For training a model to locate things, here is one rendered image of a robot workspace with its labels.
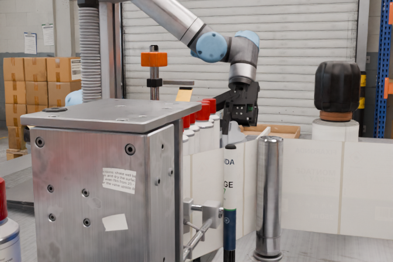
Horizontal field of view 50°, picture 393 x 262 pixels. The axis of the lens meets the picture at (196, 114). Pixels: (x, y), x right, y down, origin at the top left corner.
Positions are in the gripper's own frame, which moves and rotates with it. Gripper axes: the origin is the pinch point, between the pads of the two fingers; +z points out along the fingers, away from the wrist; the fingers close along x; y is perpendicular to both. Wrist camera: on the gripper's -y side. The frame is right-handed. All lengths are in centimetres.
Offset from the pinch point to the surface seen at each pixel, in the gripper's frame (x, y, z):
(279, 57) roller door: 345, -39, -219
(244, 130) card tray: 78, -13, -33
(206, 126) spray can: -24.8, 1.8, 1.9
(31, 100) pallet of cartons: 240, -281, -108
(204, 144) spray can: -23.1, 1.6, 5.5
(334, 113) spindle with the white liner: -29.1, 27.2, -0.4
